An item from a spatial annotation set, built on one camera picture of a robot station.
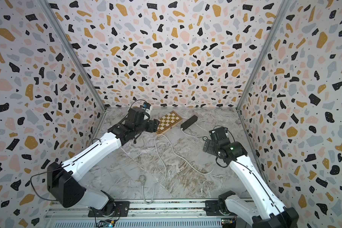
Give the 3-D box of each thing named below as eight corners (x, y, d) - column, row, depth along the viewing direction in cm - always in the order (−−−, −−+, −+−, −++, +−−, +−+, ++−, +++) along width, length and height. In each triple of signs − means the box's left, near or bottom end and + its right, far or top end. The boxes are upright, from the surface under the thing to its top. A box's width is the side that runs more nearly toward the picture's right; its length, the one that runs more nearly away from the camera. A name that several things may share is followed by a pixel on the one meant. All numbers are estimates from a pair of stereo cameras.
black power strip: (180, 128, 111) (180, 125, 108) (194, 117, 119) (194, 114, 116) (183, 131, 110) (183, 128, 107) (197, 119, 117) (197, 116, 114)
